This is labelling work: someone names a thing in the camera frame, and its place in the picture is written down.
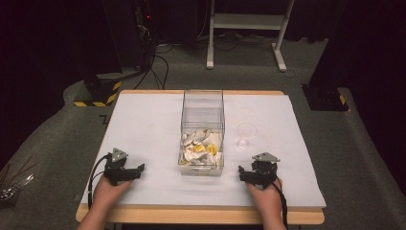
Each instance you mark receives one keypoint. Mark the pile of white yellow scraps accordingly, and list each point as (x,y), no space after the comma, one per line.
(201,148)

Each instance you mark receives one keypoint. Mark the white metal stand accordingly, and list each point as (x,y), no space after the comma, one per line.
(249,21)

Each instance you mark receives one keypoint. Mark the black stand with striped base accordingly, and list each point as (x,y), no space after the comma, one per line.
(99,92)

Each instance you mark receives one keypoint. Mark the black stand base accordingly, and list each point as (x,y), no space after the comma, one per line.
(324,97)

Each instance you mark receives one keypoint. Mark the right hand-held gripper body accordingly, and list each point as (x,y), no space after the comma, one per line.
(264,171)

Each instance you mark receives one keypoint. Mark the dark equipment tower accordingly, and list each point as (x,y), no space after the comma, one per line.
(145,28)

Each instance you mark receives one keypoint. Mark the white table mat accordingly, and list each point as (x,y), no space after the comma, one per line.
(150,127)

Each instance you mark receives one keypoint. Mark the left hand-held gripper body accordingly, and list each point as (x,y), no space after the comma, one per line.
(117,166)

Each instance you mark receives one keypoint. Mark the wooden table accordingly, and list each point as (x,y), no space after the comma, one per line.
(198,215)

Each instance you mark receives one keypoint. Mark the clear plastic box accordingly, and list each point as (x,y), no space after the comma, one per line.
(202,111)

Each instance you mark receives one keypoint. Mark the person's right hand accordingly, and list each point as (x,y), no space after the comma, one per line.
(265,196)

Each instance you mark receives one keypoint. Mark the clear wine glass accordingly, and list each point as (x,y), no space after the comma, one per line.
(246,131)

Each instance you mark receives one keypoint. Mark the person's left hand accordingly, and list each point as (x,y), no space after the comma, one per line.
(110,191)

